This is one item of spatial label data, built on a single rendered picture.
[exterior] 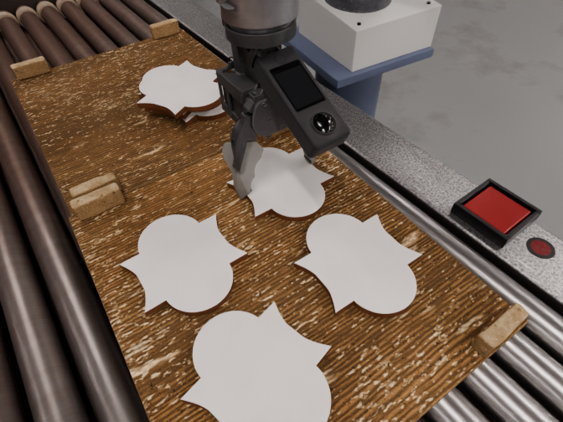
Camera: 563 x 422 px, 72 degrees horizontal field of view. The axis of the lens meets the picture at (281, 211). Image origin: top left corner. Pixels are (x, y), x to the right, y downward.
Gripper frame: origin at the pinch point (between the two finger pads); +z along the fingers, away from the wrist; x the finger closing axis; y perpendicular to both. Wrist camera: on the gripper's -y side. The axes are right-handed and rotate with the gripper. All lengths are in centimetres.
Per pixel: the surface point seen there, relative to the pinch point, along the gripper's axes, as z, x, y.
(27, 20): 0, 18, 83
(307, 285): 1.1, 6.3, -14.6
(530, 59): 92, -248, 83
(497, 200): 1.8, -21.6, -18.1
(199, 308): 0.0, 17.1, -11.0
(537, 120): 93, -192, 42
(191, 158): 0.4, 7.7, 11.7
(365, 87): 15, -43, 28
